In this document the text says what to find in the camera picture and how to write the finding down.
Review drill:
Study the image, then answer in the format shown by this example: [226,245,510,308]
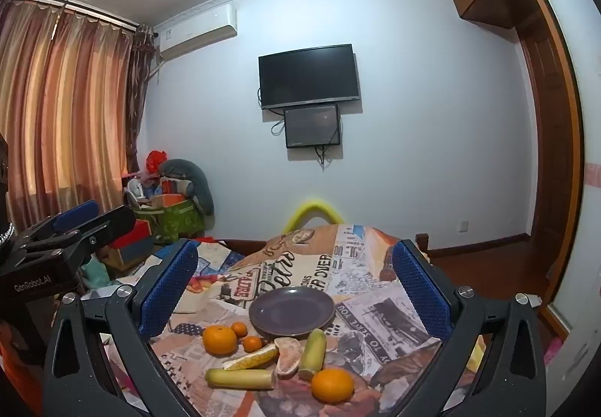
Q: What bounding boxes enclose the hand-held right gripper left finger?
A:
[43,239,200,417]

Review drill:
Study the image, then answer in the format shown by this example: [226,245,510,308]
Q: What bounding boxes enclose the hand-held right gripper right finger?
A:
[392,239,548,417]

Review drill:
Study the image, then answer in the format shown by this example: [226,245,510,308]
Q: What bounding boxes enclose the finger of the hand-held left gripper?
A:
[19,205,137,263]
[14,200,101,245]

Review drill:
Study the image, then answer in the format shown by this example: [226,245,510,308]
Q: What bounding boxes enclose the large orange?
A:
[311,368,355,405]
[203,325,238,356]

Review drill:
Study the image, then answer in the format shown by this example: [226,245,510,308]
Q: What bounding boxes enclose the pomelo wedge with yellow peel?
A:
[222,343,279,372]

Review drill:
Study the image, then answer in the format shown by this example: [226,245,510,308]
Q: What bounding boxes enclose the dark purple plate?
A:
[249,286,335,339]

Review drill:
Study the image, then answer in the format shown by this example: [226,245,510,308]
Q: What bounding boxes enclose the peeled pomelo segment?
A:
[273,337,304,378]

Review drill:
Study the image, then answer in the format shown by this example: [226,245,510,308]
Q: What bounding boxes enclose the red box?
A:
[110,219,153,251]

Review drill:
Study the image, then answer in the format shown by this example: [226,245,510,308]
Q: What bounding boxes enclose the teal cloth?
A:
[82,260,111,291]

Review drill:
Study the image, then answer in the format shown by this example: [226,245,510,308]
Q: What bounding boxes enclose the orange cardboard box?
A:
[150,193,186,210]

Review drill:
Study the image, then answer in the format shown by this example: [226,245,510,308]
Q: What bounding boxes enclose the green patterned box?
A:
[134,198,205,242]

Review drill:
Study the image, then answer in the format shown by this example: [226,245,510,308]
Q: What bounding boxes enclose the printed blanket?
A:
[85,224,489,417]

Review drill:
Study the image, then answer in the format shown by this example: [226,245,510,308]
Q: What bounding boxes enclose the red plastic bag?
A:
[145,150,169,174]

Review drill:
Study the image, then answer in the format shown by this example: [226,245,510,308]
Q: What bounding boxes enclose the orange striped curtain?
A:
[0,0,156,223]

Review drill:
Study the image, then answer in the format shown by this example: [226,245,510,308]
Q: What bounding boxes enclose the wooden door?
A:
[514,0,585,300]

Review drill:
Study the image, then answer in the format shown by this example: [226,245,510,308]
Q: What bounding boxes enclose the white air conditioner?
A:
[153,4,239,61]

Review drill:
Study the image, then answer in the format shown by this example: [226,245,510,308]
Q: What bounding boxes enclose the wooden bed frame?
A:
[211,233,431,264]

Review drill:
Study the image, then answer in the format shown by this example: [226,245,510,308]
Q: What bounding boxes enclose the small black wall monitor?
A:
[284,103,341,148]

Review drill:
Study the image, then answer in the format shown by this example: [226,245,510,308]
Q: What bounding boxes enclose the black wall television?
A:
[258,44,361,110]

